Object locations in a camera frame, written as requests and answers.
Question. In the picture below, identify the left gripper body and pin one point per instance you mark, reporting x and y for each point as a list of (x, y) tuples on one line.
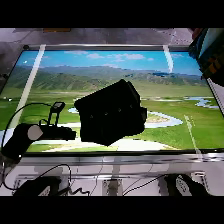
[(65, 133)]

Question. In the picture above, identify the black garment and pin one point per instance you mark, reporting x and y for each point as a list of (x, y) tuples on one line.
[(110, 113)]

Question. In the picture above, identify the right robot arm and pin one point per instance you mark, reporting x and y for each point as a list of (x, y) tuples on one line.
[(183, 186)]

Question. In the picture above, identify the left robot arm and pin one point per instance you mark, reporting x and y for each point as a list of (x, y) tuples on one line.
[(20, 138)]

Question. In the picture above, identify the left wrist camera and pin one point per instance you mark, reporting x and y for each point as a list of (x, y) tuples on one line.
[(57, 106)]

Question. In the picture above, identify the silver frame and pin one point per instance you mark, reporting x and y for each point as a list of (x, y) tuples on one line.
[(133, 160)]

